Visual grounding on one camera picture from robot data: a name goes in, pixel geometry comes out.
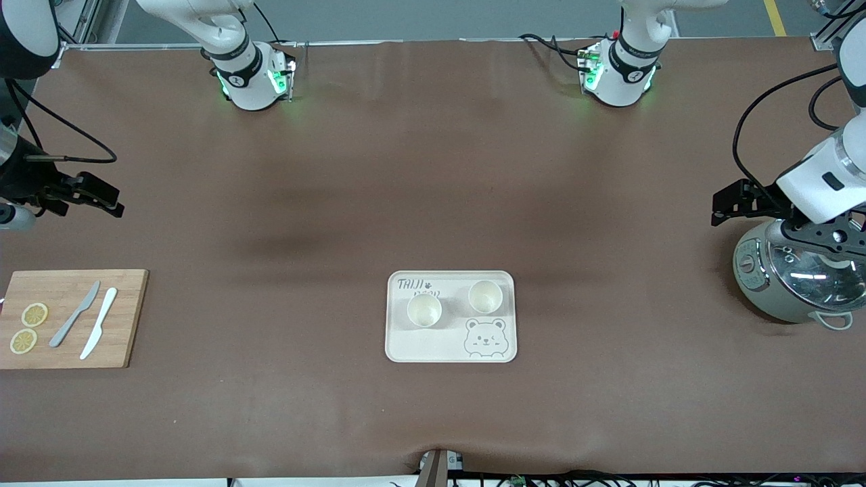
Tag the wooden cutting board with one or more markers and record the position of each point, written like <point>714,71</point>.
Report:
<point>128,318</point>

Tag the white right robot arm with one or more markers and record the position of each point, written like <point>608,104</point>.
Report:
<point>250,88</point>

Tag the white IKEA cup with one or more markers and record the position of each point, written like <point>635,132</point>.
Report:
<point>485,296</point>
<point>424,311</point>

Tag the aluminium frame profile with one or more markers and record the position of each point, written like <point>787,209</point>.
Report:
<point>835,24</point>
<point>78,24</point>

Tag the cream bear print tray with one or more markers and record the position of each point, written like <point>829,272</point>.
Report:
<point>446,345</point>

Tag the grey pot with glass lid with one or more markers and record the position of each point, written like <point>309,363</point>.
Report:
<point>758,284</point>

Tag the grey plastic knife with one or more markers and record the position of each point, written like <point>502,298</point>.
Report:
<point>76,314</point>

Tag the glass pot lid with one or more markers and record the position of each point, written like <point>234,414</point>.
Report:
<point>812,281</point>

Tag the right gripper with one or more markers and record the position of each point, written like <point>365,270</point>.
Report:
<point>26,178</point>

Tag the metal table edge bracket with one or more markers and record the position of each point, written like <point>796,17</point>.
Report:
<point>438,468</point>

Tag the yellow lemon slice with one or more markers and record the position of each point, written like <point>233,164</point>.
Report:
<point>34,314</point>
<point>24,341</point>

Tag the white plastic knife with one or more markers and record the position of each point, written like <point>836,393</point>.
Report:
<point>100,323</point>

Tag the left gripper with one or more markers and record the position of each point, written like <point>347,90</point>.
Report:
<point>763,195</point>

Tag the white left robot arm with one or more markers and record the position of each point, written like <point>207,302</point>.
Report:
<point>622,78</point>

